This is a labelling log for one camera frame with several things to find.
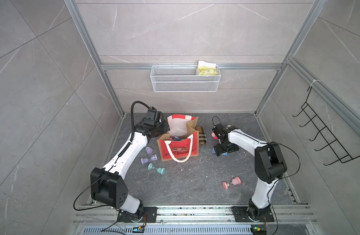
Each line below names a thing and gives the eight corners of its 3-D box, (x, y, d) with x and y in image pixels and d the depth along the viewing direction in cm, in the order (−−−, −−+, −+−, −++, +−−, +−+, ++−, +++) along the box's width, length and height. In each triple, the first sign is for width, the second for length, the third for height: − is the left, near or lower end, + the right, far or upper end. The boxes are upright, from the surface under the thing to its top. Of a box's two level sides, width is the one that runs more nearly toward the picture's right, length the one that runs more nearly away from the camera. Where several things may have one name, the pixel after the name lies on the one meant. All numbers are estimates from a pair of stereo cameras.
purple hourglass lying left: (142, 164, 93) (140, 162, 90) (141, 160, 94) (140, 158, 92) (157, 159, 95) (157, 157, 92) (156, 156, 96) (156, 153, 94)
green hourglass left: (147, 169, 91) (146, 167, 88) (150, 164, 93) (149, 162, 90) (163, 175, 88) (163, 173, 86) (165, 170, 90) (165, 168, 88)
